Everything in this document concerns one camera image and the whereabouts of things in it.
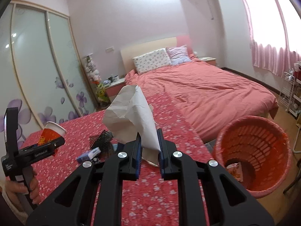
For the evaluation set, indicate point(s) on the small blue and white box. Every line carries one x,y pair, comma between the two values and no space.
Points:
89,155

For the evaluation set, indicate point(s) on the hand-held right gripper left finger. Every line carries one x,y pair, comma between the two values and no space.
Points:
138,156

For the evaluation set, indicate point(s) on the pink striped pillow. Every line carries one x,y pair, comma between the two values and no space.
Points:
179,54

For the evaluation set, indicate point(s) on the white floral pillow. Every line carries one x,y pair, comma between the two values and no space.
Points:
151,60

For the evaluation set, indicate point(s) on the pink curtain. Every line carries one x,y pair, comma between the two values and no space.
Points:
270,28

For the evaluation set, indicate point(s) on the brown paper bag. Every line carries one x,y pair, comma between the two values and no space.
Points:
138,113

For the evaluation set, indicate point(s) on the person's left hand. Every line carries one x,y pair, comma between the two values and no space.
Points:
34,188

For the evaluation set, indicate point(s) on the beige bed headboard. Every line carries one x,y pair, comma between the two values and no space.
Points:
145,46

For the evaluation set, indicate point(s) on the white wall pipe cover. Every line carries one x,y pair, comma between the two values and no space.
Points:
211,4

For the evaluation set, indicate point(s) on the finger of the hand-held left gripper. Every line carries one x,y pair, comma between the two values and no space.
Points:
41,151

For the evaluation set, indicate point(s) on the printed snack wrapper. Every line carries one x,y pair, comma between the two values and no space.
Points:
235,170

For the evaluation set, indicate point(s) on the red and white paper cup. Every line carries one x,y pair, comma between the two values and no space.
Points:
53,129

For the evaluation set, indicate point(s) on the shelf with plush toys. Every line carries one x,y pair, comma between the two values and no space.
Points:
91,69

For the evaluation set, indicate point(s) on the person's left forearm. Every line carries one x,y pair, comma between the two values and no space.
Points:
15,207

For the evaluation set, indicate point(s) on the pink bedside table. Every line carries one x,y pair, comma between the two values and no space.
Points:
115,88

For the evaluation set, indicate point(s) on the pink duvet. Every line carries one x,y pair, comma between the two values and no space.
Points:
207,91

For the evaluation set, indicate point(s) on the wooden bedside table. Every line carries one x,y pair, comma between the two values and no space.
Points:
208,60

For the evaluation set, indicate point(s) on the orange plastic waste basket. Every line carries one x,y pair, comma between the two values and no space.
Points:
270,150

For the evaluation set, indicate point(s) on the sliding door wardrobe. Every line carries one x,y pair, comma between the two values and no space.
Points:
35,70

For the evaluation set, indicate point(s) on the black hair comb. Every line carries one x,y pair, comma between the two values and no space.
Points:
101,139

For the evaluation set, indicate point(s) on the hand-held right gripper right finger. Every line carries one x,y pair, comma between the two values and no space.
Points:
160,160

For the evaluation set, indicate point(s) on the red floral cloth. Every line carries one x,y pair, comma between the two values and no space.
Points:
77,127

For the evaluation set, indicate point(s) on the yellow green plush toy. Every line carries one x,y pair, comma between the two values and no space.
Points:
102,91

